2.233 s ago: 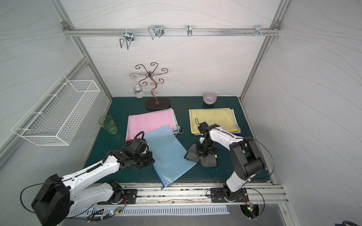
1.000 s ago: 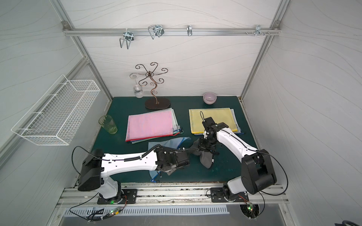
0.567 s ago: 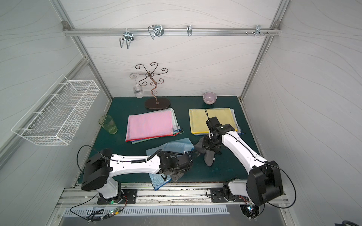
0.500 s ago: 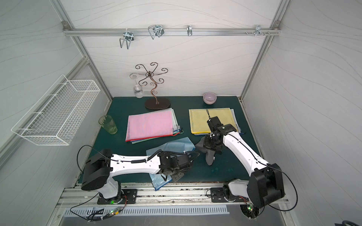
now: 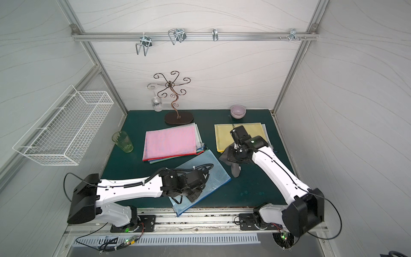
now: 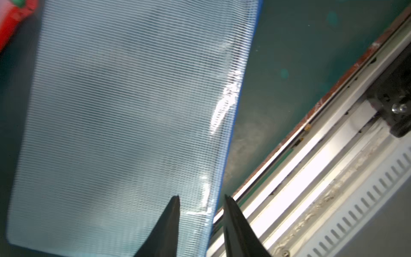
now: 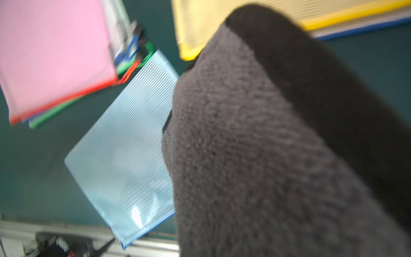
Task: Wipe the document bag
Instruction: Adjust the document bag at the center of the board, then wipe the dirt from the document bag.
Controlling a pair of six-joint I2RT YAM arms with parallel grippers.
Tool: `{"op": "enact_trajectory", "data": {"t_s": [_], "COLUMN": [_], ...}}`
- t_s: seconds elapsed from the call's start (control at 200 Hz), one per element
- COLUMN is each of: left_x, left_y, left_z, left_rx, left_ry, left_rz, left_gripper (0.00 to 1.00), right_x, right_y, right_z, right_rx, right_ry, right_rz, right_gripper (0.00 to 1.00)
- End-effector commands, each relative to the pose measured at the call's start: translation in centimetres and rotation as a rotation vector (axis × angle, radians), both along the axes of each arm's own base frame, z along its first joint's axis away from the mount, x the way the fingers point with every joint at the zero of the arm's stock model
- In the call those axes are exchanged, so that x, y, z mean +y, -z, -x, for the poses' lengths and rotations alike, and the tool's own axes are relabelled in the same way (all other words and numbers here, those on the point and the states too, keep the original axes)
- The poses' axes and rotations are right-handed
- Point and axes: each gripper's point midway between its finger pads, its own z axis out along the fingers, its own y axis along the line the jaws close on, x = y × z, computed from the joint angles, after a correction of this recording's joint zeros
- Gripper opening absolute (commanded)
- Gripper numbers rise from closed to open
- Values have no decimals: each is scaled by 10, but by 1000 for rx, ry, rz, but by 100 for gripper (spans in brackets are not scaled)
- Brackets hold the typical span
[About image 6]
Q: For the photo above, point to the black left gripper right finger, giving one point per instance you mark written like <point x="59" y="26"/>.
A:
<point x="240" y="239"/>

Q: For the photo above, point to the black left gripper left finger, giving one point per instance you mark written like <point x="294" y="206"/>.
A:
<point x="163" y="240"/>

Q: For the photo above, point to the stack of coloured document bags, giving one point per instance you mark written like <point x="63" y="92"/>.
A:
<point x="13" y="12"/>

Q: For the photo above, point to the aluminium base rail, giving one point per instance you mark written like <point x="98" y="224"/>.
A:
<point x="331" y="175"/>

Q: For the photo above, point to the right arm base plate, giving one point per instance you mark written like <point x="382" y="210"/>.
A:
<point x="390" y="94"/>

